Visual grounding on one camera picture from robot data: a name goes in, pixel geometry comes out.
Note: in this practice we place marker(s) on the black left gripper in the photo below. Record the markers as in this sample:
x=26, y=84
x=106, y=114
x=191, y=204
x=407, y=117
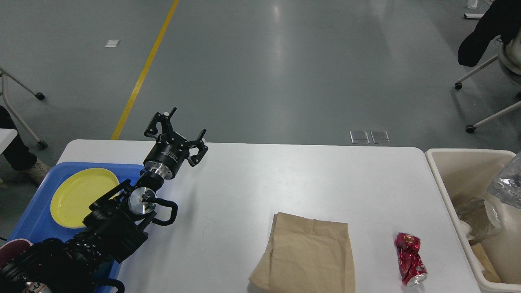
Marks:
x=168, y=154

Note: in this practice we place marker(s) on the yellow plate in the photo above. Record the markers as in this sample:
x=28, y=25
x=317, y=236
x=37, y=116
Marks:
x=70, y=202

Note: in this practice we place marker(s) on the dark teal mug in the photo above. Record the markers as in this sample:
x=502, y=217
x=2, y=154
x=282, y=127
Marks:
x=106, y=269

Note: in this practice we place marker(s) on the red snack wrapper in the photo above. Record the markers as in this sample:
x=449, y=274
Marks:
x=411, y=266

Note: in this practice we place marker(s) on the white paper cup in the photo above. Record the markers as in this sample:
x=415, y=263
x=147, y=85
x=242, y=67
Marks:
x=467, y=230

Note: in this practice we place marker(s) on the silver foil bag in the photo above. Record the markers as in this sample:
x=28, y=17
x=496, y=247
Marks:
x=506, y=185

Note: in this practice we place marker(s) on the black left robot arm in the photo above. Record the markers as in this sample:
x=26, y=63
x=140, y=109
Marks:
x=145, y=200

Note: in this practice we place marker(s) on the white rolling rack leg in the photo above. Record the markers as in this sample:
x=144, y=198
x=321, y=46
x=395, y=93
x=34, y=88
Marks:
x=13, y=104

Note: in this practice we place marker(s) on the person's foot in shoe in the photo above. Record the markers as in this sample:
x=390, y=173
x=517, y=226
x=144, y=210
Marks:
x=21, y=159

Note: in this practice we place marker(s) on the blue plastic tray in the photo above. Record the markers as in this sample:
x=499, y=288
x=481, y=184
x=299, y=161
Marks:
x=36, y=215

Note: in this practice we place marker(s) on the brown paper bag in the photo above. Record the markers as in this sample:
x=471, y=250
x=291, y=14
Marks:
x=306, y=256

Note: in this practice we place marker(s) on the left floor outlet cover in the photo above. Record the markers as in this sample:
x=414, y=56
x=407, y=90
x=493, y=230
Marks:
x=359, y=137

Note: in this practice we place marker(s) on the floor outlet cover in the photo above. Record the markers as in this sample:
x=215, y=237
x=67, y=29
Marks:
x=380, y=137
x=359, y=137

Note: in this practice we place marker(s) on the right floor outlet cover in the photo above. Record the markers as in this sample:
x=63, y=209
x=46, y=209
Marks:
x=380, y=137

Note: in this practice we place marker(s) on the pink mug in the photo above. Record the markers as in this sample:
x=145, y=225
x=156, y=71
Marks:
x=12, y=249

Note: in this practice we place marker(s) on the clear plastic bag in bin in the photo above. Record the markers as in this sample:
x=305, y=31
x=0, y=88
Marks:
x=482, y=215

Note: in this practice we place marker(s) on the white plastic bin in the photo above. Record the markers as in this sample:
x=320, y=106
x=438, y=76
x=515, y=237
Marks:
x=462, y=174

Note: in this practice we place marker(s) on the white office chair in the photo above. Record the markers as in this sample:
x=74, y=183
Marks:
x=508, y=57

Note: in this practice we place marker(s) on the brown cardboard piece in bin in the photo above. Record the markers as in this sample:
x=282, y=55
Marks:
x=485, y=265

